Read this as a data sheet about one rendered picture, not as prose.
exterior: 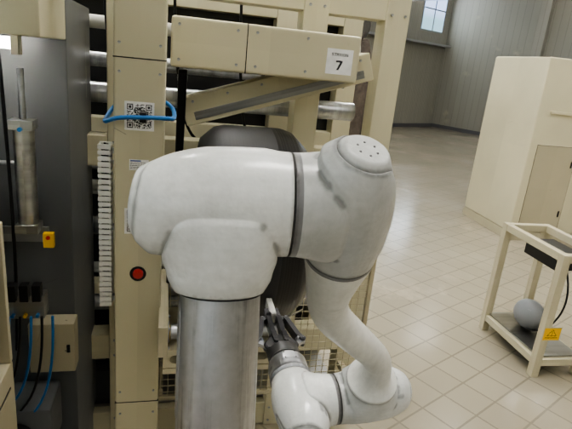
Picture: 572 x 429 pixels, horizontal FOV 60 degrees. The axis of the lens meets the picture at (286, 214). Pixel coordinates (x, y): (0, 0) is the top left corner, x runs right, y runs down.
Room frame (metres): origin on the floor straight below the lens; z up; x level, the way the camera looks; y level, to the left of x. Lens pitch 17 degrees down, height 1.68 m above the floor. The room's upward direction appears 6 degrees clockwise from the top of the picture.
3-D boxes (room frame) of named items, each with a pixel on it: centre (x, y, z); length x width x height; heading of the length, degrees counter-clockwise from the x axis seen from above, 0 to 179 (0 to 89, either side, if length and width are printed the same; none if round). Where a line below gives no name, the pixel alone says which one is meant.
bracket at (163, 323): (1.40, 0.35, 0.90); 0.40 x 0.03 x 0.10; 14
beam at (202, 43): (1.76, 0.13, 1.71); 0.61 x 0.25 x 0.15; 104
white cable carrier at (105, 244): (1.31, 0.50, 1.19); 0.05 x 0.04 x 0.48; 14
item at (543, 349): (2.96, -1.70, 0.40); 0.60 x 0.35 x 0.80; 11
